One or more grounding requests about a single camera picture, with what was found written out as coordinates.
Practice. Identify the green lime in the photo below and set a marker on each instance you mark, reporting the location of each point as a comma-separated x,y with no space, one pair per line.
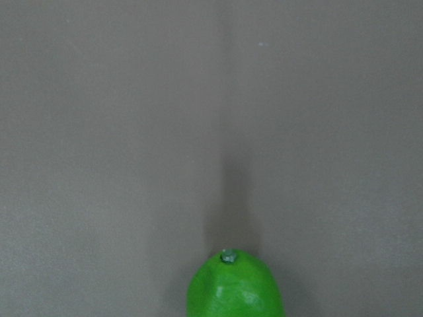
234,283

